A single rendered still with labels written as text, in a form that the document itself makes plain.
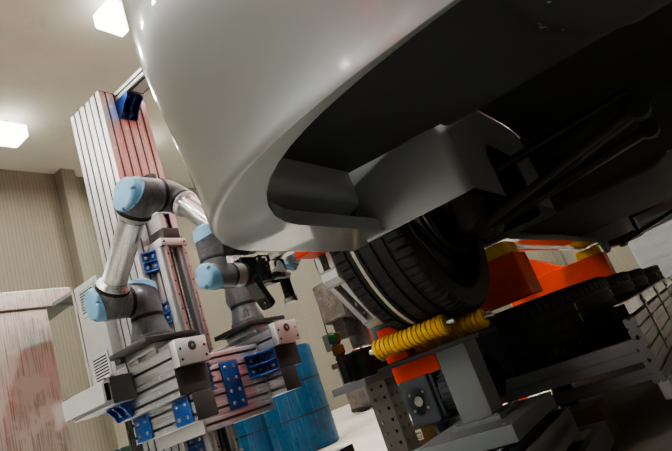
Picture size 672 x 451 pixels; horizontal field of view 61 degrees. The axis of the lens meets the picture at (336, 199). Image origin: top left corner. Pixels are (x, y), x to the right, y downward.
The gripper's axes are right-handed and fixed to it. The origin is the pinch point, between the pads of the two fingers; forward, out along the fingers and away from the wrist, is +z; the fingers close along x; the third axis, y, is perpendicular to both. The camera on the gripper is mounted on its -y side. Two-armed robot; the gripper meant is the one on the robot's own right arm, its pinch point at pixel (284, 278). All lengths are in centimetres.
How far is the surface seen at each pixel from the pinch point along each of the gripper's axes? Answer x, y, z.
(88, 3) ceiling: 409, 567, 303
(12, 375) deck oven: 395, 65, 114
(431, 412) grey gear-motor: -16, -56, 35
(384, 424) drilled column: 26, -58, 69
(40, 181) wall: 883, 546, 481
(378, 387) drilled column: 22, -43, 69
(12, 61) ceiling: 571, 567, 277
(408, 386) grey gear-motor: -11, -46, 35
